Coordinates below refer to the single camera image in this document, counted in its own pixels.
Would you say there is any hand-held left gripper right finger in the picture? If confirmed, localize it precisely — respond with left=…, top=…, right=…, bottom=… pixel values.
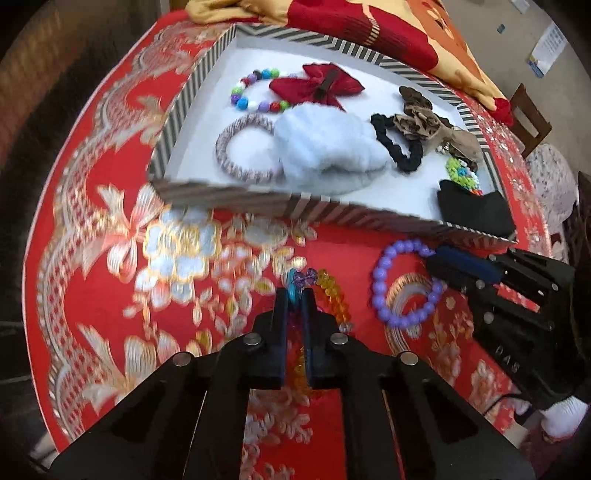
left=300, top=288, right=536, bottom=480

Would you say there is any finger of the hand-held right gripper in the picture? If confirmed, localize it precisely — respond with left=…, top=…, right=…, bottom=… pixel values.
left=436, top=244, right=504, bottom=283
left=425, top=255, right=486, bottom=292

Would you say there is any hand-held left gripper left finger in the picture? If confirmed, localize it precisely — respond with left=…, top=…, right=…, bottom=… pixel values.
left=48, top=286, right=296, bottom=480

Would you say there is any colourful crystal bead bracelet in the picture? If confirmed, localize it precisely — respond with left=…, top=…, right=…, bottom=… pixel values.
left=285, top=267, right=355, bottom=393

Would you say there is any purple bead bracelet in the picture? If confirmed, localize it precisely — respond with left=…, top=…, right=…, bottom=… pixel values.
left=372, top=239, right=446, bottom=329

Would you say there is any colourful flower bead hair tie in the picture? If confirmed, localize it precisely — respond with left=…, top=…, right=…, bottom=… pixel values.
left=445, top=157, right=485, bottom=197

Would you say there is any black wavy hair tie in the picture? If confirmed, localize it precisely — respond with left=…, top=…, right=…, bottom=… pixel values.
left=370, top=113, right=424, bottom=174

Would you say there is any leopard print bow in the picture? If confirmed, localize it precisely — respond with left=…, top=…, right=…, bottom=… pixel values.
left=392, top=104, right=485, bottom=171

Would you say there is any brown scrunchie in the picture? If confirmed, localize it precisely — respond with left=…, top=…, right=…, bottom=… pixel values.
left=398, top=85, right=435, bottom=116

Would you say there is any white fluffy scrunchie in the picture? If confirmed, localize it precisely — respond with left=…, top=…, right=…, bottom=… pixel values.
left=272, top=104, right=386, bottom=195

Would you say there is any multicolour round bead bracelet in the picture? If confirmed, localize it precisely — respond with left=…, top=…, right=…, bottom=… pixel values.
left=230, top=68, right=294, bottom=114

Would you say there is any striped cardboard box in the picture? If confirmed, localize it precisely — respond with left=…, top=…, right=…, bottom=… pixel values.
left=148, top=23, right=518, bottom=247

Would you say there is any red bow hair clip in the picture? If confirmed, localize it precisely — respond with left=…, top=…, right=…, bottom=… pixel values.
left=269, top=62, right=366, bottom=112

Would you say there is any black cloth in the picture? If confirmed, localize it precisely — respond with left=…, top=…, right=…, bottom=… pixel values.
left=436, top=179, right=517, bottom=240

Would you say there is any white chair seat cushion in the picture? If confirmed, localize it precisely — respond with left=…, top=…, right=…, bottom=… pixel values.
left=526, top=143, right=578, bottom=217

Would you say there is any red floral tablecloth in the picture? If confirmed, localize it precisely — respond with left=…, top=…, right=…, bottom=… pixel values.
left=21, top=9, right=578, bottom=480

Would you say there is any wooden chair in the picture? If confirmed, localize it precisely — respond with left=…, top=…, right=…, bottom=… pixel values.
left=510, top=83, right=552, bottom=158

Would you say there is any red orange printed blanket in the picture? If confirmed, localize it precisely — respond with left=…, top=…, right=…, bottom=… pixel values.
left=185, top=0, right=514, bottom=127

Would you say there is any wall calendar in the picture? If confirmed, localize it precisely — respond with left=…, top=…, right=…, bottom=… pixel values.
left=526, top=21, right=566, bottom=77

